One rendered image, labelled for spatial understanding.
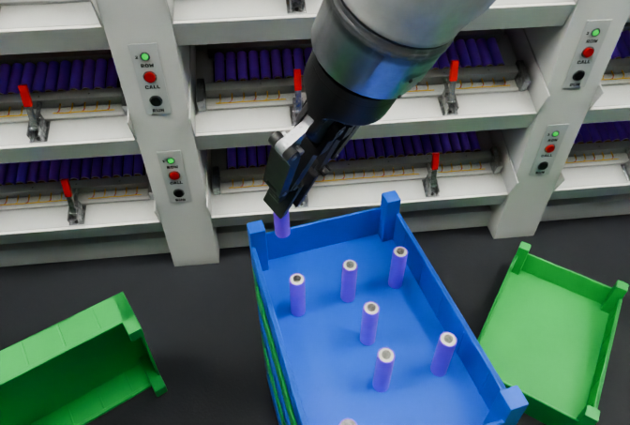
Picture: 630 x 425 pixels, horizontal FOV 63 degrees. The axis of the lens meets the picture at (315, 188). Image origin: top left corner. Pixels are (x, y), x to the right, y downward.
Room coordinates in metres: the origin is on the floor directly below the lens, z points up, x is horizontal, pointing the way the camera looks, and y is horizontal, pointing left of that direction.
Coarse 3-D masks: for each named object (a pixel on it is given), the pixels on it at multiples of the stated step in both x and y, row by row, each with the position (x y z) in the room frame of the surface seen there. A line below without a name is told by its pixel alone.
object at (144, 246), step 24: (408, 216) 0.78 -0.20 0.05; (432, 216) 0.79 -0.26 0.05; (456, 216) 0.79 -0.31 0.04; (480, 216) 0.80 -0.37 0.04; (48, 240) 0.71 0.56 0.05; (72, 240) 0.71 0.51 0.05; (96, 240) 0.71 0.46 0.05; (120, 240) 0.71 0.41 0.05; (144, 240) 0.72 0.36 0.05; (240, 240) 0.74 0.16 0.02; (0, 264) 0.68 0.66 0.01; (24, 264) 0.69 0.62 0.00
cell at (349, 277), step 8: (344, 264) 0.38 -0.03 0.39; (352, 264) 0.38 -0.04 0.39; (344, 272) 0.37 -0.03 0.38; (352, 272) 0.37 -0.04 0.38; (344, 280) 0.37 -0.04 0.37; (352, 280) 0.37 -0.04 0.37; (344, 288) 0.37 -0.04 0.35; (352, 288) 0.37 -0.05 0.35; (344, 296) 0.37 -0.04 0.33; (352, 296) 0.37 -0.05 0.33
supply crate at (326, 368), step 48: (384, 192) 0.49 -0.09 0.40; (288, 240) 0.45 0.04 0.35; (336, 240) 0.47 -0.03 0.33; (384, 240) 0.47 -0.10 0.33; (288, 288) 0.39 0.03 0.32; (336, 288) 0.39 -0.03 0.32; (384, 288) 0.39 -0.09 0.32; (432, 288) 0.37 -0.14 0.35; (288, 336) 0.32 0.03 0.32; (336, 336) 0.32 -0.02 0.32; (384, 336) 0.32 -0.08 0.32; (432, 336) 0.32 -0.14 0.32; (288, 384) 0.25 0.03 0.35; (336, 384) 0.27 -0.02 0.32; (432, 384) 0.27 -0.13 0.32; (480, 384) 0.26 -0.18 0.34
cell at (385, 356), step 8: (384, 352) 0.27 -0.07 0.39; (392, 352) 0.27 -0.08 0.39; (376, 360) 0.26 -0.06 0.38; (384, 360) 0.26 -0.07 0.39; (392, 360) 0.26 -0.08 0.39; (376, 368) 0.26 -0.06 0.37; (384, 368) 0.26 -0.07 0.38; (392, 368) 0.26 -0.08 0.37; (376, 376) 0.26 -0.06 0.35; (384, 376) 0.26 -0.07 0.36; (376, 384) 0.26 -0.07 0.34; (384, 384) 0.26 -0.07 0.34
